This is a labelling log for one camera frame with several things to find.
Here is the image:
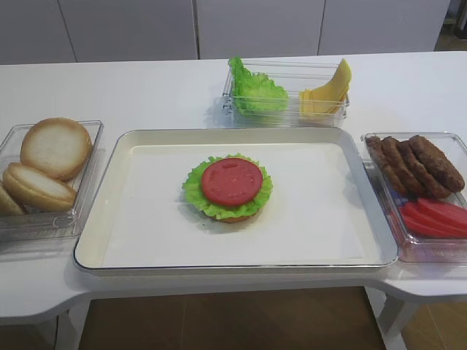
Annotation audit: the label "green lettuce leaf on burger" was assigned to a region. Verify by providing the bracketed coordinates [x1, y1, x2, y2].
[182, 153, 274, 215]

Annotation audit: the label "bottom bun under lettuce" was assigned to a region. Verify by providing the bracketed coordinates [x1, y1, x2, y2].
[207, 210, 258, 223]

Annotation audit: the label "green lettuce leaves in container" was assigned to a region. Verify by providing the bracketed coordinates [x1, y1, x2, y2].
[228, 57, 288, 117]

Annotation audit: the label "clear lettuce and cheese container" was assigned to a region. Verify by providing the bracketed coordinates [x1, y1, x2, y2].
[223, 60, 350, 128]

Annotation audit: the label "yellow cheese slices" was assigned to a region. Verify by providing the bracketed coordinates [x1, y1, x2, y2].
[299, 59, 352, 117]

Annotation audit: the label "red tomato slice on burger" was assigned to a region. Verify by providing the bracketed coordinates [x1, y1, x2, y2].
[201, 157, 263, 207]

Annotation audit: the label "white metal baking tray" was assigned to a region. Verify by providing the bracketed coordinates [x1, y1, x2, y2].
[74, 128, 398, 273]

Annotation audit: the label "white parchment paper sheet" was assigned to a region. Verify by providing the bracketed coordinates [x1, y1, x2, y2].
[103, 144, 381, 267]

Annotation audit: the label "upright bun half cut side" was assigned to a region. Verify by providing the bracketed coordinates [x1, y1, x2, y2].
[20, 118, 92, 181]

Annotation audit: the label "clear plastic bun container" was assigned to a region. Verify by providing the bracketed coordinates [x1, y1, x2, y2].
[1, 120, 104, 242]

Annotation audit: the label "brown meat patties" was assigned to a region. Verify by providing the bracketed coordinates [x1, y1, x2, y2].
[365, 135, 465, 200]

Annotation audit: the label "clear patty and tomato container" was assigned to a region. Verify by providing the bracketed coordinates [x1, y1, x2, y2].
[362, 133, 466, 263]

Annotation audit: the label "red tomato slices in container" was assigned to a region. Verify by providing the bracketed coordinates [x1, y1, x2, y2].
[399, 198, 466, 239]

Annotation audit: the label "middle bun half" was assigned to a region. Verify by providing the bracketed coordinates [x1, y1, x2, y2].
[2, 163, 77, 211]

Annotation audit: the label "white table leg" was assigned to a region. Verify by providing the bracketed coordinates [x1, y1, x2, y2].
[377, 294, 420, 349]

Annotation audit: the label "outer sesame bun half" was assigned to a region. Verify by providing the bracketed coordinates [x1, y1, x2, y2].
[0, 182, 26, 216]

